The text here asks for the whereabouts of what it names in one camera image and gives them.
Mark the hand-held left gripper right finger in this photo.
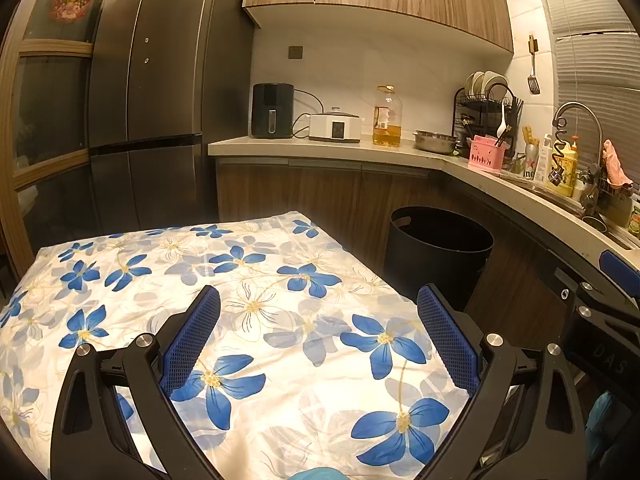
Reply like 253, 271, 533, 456
415, 283, 593, 480

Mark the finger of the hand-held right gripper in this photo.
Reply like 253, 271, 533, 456
599, 250, 638, 284
552, 267, 608, 321

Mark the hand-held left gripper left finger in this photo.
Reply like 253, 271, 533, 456
50, 285, 226, 480

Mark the black trash bin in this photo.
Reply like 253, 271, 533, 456
384, 206, 495, 311

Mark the person's right hand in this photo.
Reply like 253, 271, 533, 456
587, 392, 623, 468

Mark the pink cloth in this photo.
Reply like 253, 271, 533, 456
602, 140, 633, 191

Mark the yellow detergent bottle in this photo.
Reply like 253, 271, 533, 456
547, 137, 578, 197

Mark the white plastic bottle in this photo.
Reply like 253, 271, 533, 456
535, 134, 552, 183

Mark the silver drink can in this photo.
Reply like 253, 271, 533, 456
522, 144, 540, 181

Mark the blue floral tablecloth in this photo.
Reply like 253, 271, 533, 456
0, 211, 481, 480

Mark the pink utensil holder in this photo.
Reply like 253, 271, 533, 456
468, 135, 506, 171

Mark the steel faucet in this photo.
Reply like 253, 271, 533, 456
554, 102, 603, 186

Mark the wooden base cabinet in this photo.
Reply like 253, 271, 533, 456
216, 157, 601, 341

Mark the steel basin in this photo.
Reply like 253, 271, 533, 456
412, 130, 458, 155

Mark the hanging metal spatula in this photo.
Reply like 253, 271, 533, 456
526, 35, 541, 95

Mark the black dish rack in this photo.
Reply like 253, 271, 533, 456
452, 72, 523, 158

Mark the cooking oil bottle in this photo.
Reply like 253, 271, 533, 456
372, 85, 403, 148

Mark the white slow cooker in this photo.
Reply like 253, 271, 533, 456
308, 106, 363, 143

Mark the black air fryer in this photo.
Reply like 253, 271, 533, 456
251, 83, 295, 139

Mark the window blind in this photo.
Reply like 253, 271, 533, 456
537, 0, 640, 176

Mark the grey refrigerator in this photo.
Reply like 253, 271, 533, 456
89, 0, 253, 236

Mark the wooden glass door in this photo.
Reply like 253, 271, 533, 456
0, 0, 121, 261

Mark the colourful round door sticker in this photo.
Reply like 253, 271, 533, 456
47, 0, 98, 23

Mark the black spiral wire hook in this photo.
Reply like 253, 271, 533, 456
549, 119, 572, 184

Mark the black power cable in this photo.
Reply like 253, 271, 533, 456
292, 89, 326, 138

